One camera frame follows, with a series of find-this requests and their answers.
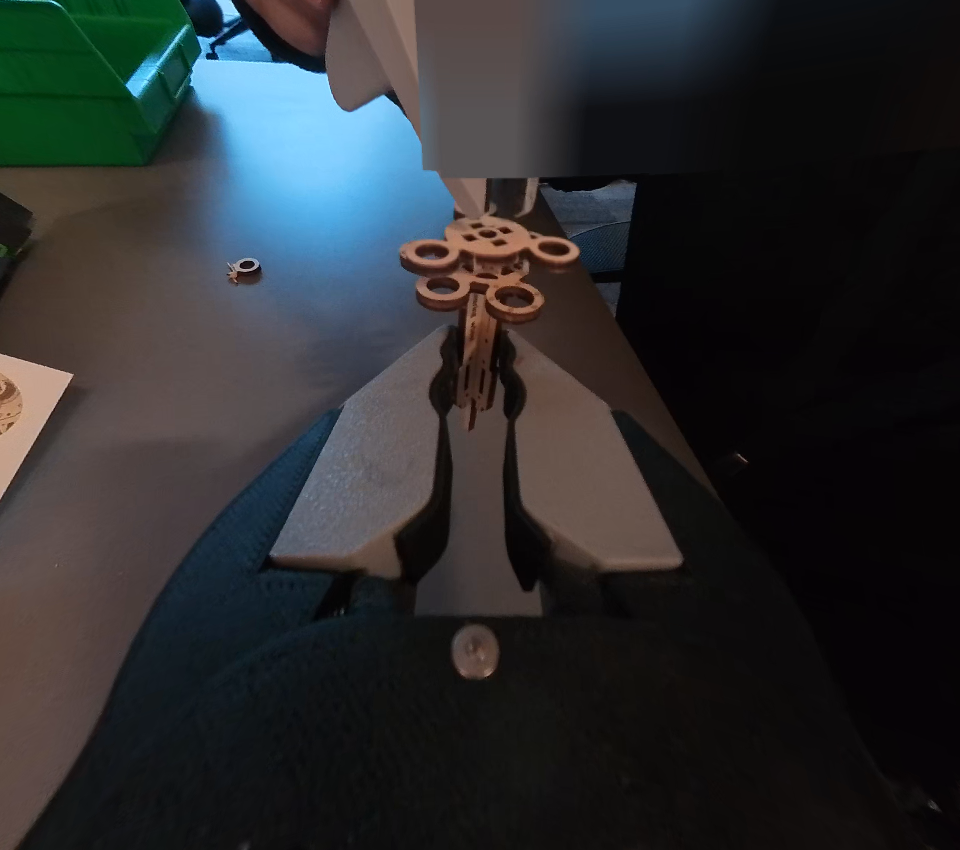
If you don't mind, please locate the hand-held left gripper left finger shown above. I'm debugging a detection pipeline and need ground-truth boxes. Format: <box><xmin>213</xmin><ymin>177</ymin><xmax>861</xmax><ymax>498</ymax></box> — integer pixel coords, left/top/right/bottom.
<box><xmin>268</xmin><ymin>323</ymin><xmax>454</xmax><ymax>584</ymax></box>

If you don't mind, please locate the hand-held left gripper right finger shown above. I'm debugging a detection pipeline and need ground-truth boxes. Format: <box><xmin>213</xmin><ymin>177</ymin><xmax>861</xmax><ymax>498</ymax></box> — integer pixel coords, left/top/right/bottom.
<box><xmin>501</xmin><ymin>332</ymin><xmax>685</xmax><ymax>593</ymax></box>

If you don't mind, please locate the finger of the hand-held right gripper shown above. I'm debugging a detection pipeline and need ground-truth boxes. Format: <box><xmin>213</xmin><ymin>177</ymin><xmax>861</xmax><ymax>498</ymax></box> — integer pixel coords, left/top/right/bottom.
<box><xmin>486</xmin><ymin>178</ymin><xmax>543</xmax><ymax>222</ymax></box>
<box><xmin>324</xmin><ymin>0</ymin><xmax>490</xmax><ymax>219</ymax></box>

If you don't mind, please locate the wooden model assembly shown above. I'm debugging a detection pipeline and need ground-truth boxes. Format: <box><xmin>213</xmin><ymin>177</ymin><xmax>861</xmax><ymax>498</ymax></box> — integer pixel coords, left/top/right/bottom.
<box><xmin>398</xmin><ymin>213</ymin><xmax>583</xmax><ymax>431</ymax></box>

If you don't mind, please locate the black office chair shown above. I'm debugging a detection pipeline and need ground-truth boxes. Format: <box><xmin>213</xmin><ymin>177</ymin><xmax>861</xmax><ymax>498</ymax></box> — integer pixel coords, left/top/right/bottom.
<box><xmin>176</xmin><ymin>0</ymin><xmax>252</xmax><ymax>62</ymax></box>

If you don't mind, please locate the green plastic storage bin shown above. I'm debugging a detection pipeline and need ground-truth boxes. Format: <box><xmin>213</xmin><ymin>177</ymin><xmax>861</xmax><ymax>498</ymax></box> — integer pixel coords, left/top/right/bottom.
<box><xmin>0</xmin><ymin>0</ymin><xmax>203</xmax><ymax>167</ymax></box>

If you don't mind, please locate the white gear picture sheet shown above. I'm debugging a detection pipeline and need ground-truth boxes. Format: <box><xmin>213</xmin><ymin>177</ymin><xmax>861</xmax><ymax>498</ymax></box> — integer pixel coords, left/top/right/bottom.
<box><xmin>0</xmin><ymin>352</ymin><xmax>75</xmax><ymax>500</ymax></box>

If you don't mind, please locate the black printed package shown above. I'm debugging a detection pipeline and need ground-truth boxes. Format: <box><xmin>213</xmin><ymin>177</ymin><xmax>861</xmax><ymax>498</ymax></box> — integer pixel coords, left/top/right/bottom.
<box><xmin>0</xmin><ymin>190</ymin><xmax>36</xmax><ymax>297</ymax></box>

